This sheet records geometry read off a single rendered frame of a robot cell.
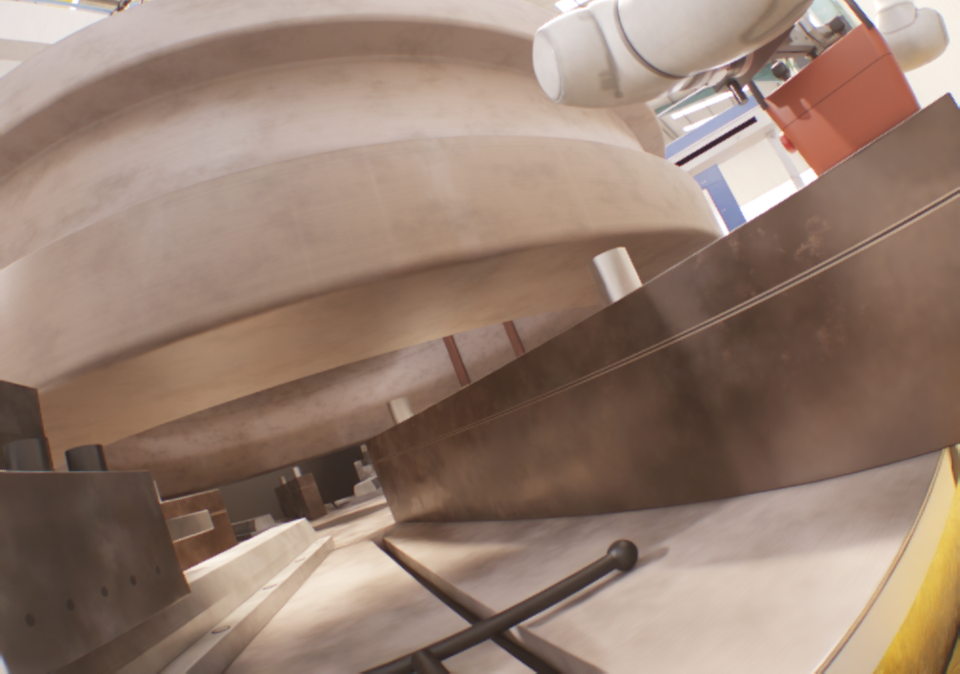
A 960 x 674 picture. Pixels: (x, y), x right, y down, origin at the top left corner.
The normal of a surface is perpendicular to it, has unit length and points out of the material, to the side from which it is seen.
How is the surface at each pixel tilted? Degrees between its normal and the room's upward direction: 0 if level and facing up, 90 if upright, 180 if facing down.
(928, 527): 90
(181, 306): 90
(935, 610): 90
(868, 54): 97
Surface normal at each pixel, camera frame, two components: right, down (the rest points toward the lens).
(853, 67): -0.76, 0.30
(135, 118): 0.18, -0.28
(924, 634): 0.42, -0.35
